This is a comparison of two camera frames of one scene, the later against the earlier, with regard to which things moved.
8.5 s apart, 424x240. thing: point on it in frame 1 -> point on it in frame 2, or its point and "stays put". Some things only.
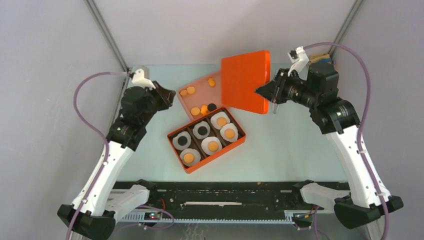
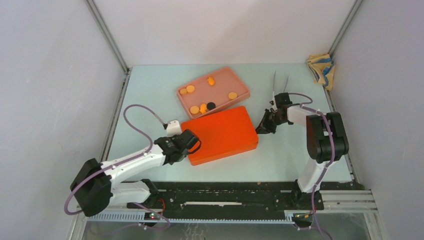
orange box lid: [240, 76] -> [222, 134]
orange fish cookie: [204, 109] stays put
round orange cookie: [190, 90] stays put
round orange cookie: [195, 111] stays put
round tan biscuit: [211, 82] stays put
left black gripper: [166, 95] -> [172, 138]
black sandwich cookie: [211, 106] stays put
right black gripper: [278, 91] -> [267, 122]
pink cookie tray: [203, 97] stays put
